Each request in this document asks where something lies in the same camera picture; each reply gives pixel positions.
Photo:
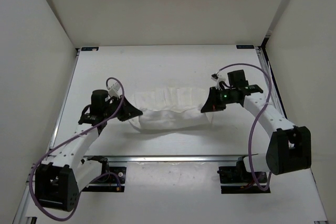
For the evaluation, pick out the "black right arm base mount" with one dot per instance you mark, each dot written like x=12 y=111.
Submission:
x=234 y=179

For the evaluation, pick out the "blue corner label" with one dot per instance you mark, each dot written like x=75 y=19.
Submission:
x=89 y=48
x=245 y=47

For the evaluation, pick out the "white pleated skirt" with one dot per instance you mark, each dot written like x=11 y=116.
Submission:
x=170 y=108

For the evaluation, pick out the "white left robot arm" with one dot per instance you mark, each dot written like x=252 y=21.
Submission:
x=60 y=180

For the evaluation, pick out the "blue left corner label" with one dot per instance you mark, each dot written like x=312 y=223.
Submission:
x=89 y=48

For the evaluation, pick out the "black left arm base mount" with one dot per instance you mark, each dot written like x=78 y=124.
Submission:
x=112 y=179

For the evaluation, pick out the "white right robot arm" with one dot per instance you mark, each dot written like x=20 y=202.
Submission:
x=289 y=146

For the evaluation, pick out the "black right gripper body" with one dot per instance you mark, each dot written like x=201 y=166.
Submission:
x=227 y=97

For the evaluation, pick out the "aluminium front table rail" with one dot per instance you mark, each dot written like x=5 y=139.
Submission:
x=172 y=158

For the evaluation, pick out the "blue right corner label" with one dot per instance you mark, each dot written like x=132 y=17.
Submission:
x=245 y=47

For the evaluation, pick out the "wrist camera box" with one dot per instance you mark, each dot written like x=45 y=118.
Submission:
x=220 y=81
x=113 y=91

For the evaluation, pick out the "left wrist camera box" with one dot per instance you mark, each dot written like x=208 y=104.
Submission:
x=113 y=91

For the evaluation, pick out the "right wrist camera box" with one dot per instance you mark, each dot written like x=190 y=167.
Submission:
x=220 y=81

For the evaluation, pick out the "aluminium left frame rail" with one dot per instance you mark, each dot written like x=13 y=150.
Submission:
x=20 y=215

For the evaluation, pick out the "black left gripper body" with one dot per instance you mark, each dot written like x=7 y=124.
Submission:
x=112 y=108

